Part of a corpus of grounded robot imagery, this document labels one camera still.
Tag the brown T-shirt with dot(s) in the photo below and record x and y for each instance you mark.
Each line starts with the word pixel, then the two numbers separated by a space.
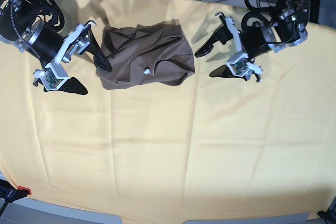
pixel 146 54

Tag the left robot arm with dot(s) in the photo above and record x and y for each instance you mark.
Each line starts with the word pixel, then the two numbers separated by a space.
pixel 270 25

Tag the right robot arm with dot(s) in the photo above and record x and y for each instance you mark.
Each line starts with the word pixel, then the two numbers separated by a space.
pixel 18 15

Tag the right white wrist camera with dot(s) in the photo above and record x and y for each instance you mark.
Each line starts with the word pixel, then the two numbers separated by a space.
pixel 52 77

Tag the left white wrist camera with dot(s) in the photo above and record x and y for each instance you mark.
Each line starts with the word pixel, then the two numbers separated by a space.
pixel 241 66

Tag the black clamp right corner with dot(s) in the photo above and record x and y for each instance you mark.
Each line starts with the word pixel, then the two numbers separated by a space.
pixel 328 216

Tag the red and blue clamp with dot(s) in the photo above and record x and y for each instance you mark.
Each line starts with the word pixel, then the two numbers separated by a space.
pixel 11 194

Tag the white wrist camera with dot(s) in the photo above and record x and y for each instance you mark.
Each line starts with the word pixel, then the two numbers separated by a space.
pixel 52 77
pixel 241 66

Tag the yellow table cloth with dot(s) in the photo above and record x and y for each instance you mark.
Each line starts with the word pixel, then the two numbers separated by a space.
pixel 210 148

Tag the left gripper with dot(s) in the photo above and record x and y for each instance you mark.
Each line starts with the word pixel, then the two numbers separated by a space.
pixel 255 37

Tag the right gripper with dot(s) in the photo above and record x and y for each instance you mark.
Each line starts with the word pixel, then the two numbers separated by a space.
pixel 52 46

